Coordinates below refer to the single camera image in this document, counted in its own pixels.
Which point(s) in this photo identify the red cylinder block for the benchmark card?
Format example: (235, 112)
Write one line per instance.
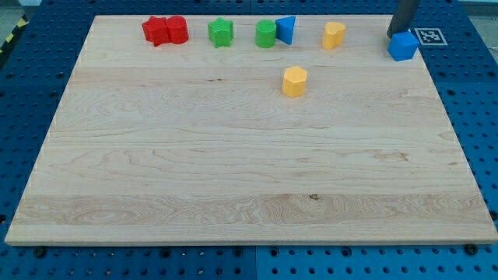
(177, 29)

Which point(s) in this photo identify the white fiducial marker tag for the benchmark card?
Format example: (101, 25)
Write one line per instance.
(429, 36)

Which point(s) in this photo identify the red star block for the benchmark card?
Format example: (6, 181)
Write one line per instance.
(156, 31)

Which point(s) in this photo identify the black yellow hazard tape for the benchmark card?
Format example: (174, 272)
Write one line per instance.
(12, 39)

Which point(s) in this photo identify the yellow hexagon block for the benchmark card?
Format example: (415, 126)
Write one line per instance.
(294, 81)

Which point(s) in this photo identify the blue cube block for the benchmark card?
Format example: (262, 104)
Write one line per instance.
(402, 46)

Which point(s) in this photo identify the blue triangle block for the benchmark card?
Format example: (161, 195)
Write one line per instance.
(285, 29)

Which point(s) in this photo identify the green cylinder block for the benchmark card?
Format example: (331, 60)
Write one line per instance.
(265, 33)

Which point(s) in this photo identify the green star block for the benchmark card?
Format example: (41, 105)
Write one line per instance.
(221, 32)

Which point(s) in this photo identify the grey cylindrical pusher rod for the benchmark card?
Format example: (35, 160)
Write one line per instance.
(403, 17)

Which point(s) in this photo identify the wooden board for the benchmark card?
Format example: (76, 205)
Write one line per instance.
(188, 144)

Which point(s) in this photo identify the yellow heart block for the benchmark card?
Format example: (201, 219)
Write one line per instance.
(333, 35)

